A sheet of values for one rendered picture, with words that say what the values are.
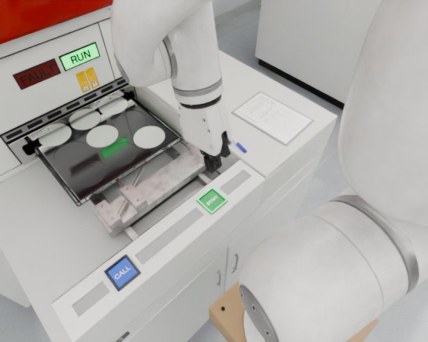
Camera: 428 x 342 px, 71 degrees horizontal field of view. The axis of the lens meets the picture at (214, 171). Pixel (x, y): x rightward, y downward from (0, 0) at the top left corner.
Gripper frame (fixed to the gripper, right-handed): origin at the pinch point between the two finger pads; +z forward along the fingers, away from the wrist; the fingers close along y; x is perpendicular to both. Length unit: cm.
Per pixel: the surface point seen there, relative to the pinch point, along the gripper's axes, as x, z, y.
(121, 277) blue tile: -26.8, 14.9, -2.6
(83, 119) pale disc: -7, 9, -60
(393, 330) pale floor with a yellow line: 54, 123, 43
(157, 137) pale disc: 6.4, 14.4, -36.6
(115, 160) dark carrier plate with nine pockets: -8.5, 14.2, -37.5
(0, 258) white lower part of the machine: -55, 48, -69
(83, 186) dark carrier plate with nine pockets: -20.4, 14.6, -35.6
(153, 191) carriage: -6.5, 19.4, -22.3
